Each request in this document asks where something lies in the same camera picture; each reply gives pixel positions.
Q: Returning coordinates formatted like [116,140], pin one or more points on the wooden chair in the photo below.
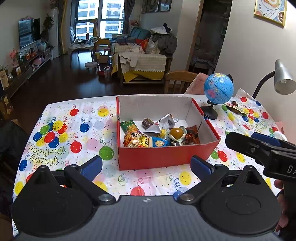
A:
[178,81]

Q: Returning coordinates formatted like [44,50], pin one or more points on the coffee table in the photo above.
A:
[79,47]

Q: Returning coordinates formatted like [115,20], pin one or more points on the balloon pattern tablecloth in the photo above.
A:
[72,132]

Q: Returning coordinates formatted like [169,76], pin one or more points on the brown cake gold label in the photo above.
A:
[147,123]

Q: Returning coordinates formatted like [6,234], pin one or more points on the red cardboard box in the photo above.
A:
[155,107]

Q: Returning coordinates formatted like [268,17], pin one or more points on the person right hand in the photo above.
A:
[284,229]

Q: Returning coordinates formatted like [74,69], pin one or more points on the silver desk lamp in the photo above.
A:
[283,80]

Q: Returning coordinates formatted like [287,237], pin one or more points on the blue cookie packet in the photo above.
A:
[159,142]

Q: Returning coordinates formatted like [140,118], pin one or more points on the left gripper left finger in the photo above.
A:
[81,178]

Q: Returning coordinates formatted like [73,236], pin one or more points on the sofa with cream cover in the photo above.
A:
[143,56]

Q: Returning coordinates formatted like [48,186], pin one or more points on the blue desk globe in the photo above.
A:
[218,88]

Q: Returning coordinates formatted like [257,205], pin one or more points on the clear egg snack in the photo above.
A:
[177,134]

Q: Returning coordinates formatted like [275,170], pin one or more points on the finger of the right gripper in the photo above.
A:
[251,147]
[270,140]

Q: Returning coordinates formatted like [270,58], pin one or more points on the pink cloth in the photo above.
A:
[197,86]

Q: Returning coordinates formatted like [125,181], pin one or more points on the red yellow rice cracker bag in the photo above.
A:
[135,139]

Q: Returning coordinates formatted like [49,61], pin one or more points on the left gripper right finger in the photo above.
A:
[209,176]

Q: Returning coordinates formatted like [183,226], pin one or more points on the television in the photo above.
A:
[29,31]

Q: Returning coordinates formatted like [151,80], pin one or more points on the dark brown shiny snack bag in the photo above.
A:
[191,137]

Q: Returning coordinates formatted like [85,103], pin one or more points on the small round stool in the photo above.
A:
[91,66]

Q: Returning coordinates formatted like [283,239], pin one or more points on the dark wrapper on table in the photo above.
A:
[235,109]

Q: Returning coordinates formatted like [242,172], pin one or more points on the tissue pack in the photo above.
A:
[279,135]

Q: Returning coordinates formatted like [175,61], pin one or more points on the yellow candy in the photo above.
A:
[163,134]

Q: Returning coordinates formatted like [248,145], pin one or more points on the framed wall picture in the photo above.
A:
[271,10]

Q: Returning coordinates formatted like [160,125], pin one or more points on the tv cabinet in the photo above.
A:
[28,69]

